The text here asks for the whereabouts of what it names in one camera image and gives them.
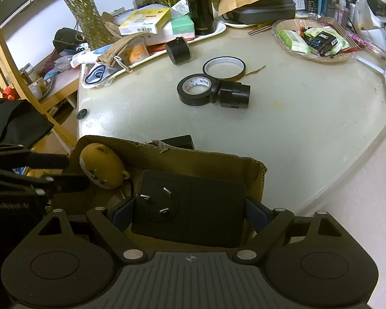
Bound white plastic bag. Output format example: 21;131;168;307
354;0;386;52

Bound wooden chopsticks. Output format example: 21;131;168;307
248;22;274;36

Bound red flat packet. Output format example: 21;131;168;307
146;43;168;54

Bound green wipes pack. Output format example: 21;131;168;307
276;30;311;55

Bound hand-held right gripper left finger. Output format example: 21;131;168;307
26;197;148;264

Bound small black carton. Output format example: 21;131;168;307
307;31;338;57

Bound orange packet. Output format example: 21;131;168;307
125;43;148;65

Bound yellow carton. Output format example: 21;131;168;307
118;7;172;36

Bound brown cloth pouch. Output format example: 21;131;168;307
96;34;147;71

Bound black thermos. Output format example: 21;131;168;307
183;0;215;36

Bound wicker basket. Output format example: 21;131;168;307
272;19;356;63

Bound white tray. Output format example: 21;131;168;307
80;19;227;88

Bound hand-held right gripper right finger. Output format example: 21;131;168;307
233;196;351;263

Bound green tissue pack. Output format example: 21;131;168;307
162;18;195;39

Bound tall glass vase green stems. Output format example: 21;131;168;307
56;0;115;50

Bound pink bottle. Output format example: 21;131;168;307
335;0;351;26

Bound light green packet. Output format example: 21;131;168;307
304;26;351;52

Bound yellow bear toy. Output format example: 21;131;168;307
79;143;131;190

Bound black bag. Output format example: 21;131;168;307
53;27;86;54

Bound black cylindrical adapter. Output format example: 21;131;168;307
211;80;251;109

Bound black cloth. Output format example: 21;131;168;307
0;98;54;150

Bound amber tape roll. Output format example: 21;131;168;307
202;57;266;82

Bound blue rimmed white pouch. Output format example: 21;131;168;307
84;64;114;86

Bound black power adapter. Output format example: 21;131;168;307
131;169;248;248

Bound small black block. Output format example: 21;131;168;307
147;134;194;151

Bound black zip case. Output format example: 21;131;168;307
223;0;296;24

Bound pink patterned plastic bag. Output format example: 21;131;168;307
318;18;386;54

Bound black tape roll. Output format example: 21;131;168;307
176;74;220;107

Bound blue carton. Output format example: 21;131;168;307
320;0;338;16

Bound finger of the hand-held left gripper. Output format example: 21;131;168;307
0;144;70;170
0;170;91;201

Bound brown cardboard box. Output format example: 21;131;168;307
50;134;267;248

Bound wooden chair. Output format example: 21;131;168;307
0;6;78;155

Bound white tube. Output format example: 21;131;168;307
70;50;99;69

